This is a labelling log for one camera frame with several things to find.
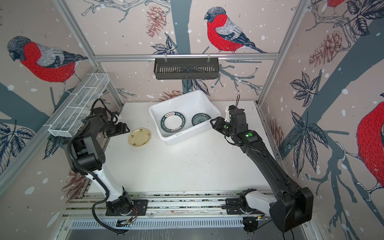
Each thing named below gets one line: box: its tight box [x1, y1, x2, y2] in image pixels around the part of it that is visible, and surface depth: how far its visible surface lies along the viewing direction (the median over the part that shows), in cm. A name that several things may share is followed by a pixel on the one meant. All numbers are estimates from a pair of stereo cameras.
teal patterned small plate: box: [191, 113, 212, 126], surface depth 113 cm
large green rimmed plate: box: [160, 111, 186, 133], surface depth 109 cm
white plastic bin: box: [148, 90, 222, 146], surface depth 109 cm
